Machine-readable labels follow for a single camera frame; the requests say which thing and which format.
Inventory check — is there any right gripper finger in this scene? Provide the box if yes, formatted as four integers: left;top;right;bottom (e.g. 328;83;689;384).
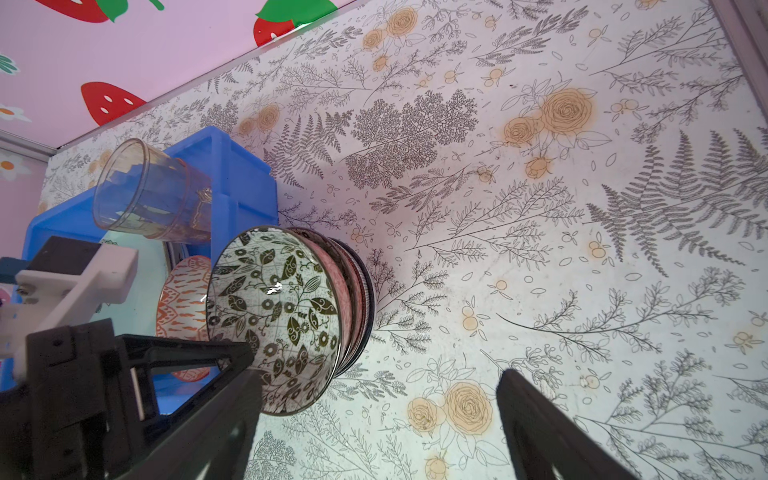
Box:
496;369;635;479

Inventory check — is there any orange patterned bowl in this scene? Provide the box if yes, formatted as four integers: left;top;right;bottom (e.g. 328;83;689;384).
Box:
155;255;214;383

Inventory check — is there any black leaf pattern bowl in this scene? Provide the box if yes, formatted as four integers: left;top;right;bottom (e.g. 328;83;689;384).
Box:
206;226;352;416

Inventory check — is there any blue plastic bin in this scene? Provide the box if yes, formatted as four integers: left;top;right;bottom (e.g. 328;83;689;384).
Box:
1;127;278;389

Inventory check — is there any pink clear glass cup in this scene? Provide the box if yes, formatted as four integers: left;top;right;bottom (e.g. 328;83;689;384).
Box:
92;138;213;244

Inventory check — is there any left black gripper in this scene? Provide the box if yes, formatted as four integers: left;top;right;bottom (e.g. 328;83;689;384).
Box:
1;320;262;479

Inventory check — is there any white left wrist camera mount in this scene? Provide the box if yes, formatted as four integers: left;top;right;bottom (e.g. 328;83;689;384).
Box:
1;236;139;383

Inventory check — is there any pale green flower plate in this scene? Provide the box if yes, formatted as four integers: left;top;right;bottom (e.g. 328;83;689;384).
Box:
91;231;170;336

